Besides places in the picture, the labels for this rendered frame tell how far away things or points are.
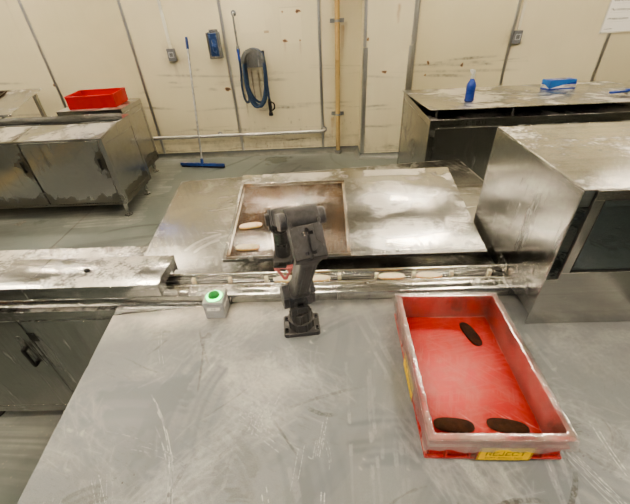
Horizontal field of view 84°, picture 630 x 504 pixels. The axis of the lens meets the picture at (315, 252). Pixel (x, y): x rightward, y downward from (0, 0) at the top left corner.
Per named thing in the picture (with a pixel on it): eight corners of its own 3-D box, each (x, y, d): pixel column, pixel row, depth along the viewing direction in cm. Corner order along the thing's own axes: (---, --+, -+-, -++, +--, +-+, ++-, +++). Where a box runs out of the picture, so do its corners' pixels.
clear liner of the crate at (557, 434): (420, 463, 82) (426, 443, 76) (390, 312, 121) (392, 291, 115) (568, 465, 80) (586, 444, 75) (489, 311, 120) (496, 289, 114)
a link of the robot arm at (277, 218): (282, 235, 78) (328, 226, 80) (277, 210, 77) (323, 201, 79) (264, 227, 120) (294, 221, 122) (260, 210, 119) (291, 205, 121)
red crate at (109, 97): (68, 110, 372) (63, 97, 365) (84, 102, 401) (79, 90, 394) (116, 107, 374) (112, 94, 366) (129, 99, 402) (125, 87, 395)
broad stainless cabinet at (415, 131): (413, 230, 312) (430, 110, 252) (393, 180, 397) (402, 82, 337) (636, 222, 306) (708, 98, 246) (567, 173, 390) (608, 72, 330)
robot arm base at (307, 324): (284, 338, 115) (320, 334, 115) (282, 321, 110) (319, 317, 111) (283, 319, 122) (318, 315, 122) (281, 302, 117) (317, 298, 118)
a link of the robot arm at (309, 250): (291, 260, 73) (337, 251, 75) (276, 205, 78) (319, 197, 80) (284, 312, 114) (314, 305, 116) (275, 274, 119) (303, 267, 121)
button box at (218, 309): (206, 326, 125) (199, 303, 119) (212, 310, 132) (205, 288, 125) (229, 325, 125) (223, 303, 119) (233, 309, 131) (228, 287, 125)
